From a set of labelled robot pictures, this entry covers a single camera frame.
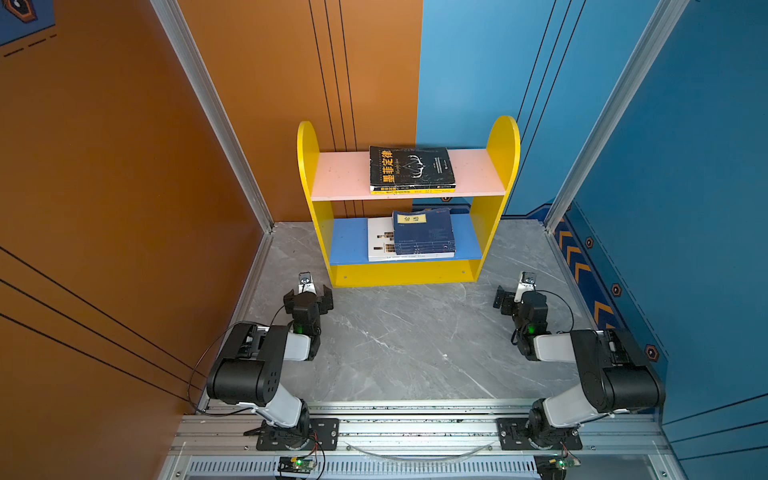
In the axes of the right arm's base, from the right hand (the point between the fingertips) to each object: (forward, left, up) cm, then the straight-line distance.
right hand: (513, 289), depth 94 cm
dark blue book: (+6, +31, +12) cm, 34 cm away
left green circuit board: (-45, +62, -7) cm, 77 cm away
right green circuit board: (-45, -1, -9) cm, 46 cm away
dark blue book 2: (+6, +29, +15) cm, 33 cm away
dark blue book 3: (+15, +28, +14) cm, 35 cm away
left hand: (0, +65, +2) cm, 65 cm away
